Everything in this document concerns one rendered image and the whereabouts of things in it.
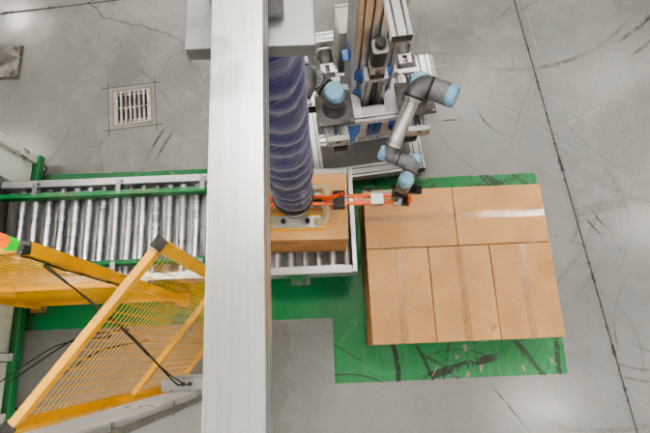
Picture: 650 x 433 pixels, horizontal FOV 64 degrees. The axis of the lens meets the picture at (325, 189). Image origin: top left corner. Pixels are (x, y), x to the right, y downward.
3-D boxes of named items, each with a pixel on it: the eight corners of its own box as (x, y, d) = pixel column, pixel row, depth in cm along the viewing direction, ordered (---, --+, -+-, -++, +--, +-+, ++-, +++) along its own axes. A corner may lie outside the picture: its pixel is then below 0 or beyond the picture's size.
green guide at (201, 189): (2, 202, 350) (-6, 198, 342) (5, 187, 353) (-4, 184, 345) (242, 192, 351) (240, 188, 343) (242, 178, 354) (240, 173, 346)
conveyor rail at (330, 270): (4, 290, 348) (-14, 287, 330) (5, 282, 350) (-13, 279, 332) (351, 275, 350) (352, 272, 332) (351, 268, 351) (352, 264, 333)
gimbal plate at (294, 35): (189, 61, 124) (184, 49, 119) (193, -44, 133) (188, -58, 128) (315, 56, 124) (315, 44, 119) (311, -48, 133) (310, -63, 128)
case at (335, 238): (253, 253, 340) (244, 241, 302) (254, 194, 352) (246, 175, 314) (346, 250, 340) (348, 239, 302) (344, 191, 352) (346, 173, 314)
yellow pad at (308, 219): (266, 231, 304) (265, 229, 299) (266, 215, 306) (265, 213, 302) (325, 230, 304) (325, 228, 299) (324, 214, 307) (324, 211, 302)
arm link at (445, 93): (433, 78, 306) (433, 74, 253) (457, 87, 304) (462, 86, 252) (425, 98, 309) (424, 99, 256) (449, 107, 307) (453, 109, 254)
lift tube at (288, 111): (262, 195, 242) (199, 43, 122) (262, 147, 249) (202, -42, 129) (314, 193, 242) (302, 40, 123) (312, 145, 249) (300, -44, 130)
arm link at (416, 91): (412, 68, 255) (375, 159, 267) (433, 75, 253) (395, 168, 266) (413, 68, 266) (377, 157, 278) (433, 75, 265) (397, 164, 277)
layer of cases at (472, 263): (368, 345, 362) (372, 345, 324) (359, 206, 391) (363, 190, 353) (540, 337, 363) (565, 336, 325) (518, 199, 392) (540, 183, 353)
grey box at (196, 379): (181, 387, 230) (160, 391, 202) (181, 374, 232) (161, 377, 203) (226, 385, 230) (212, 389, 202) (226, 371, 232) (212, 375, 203)
